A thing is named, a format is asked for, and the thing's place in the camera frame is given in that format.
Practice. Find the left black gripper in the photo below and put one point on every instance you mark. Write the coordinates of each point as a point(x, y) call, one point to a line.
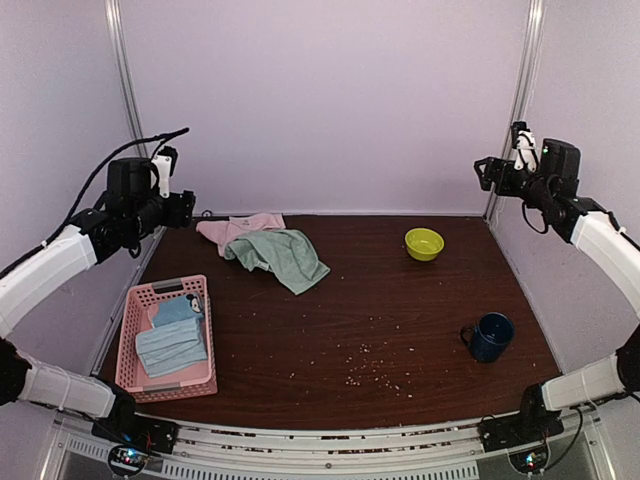
point(180, 214)

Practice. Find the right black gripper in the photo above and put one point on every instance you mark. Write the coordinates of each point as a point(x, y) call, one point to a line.
point(494, 164)

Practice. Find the green towel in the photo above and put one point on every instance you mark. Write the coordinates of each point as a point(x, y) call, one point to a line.
point(288, 254)

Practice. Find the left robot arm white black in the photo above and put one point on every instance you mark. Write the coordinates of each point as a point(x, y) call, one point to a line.
point(136, 202)

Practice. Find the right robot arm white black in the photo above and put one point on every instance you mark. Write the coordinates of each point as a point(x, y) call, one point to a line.
point(548, 182)

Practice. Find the pink towel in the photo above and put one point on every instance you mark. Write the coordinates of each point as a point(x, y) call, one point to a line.
point(222, 232)

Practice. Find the blue cartoon towel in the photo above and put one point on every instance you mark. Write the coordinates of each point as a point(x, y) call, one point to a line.
point(180, 308)

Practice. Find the yellow-green bowl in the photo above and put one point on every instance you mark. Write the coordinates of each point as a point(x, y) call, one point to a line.
point(423, 244)

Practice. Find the folded blue towel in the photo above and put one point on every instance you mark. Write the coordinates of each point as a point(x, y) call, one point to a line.
point(171, 348)

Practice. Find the pink plastic basket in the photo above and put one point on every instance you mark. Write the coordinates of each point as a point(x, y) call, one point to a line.
point(194, 381)

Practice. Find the dark blue mug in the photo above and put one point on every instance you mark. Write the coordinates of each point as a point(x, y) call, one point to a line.
point(489, 338)

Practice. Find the left round circuit board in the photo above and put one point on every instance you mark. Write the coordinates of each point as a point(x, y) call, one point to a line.
point(125, 461)

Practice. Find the round circuit board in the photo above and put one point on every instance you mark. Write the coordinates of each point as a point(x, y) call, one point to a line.
point(125, 461)
point(530, 461)

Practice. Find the right round circuit board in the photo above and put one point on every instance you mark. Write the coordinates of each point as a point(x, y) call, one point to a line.
point(530, 461)

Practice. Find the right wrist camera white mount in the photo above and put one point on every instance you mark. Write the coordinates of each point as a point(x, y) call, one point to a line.
point(523, 143)

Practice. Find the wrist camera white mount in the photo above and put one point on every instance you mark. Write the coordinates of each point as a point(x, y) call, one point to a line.
point(523, 143)
point(163, 165)

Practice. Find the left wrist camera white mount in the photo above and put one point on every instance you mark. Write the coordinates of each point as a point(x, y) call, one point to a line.
point(163, 165)

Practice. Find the right aluminium frame post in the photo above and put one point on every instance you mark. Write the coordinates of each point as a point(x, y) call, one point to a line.
point(527, 69)

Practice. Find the aluminium frame post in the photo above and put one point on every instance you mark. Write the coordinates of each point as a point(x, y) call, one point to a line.
point(527, 69)
point(117, 36)

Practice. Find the left aluminium frame post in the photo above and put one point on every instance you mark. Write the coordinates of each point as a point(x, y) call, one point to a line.
point(117, 36)

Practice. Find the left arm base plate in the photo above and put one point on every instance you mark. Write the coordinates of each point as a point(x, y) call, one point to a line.
point(145, 434)

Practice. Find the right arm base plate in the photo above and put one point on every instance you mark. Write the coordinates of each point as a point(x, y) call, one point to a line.
point(506, 432)

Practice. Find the front aluminium rail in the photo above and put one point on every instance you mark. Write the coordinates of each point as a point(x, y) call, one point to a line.
point(451, 450)

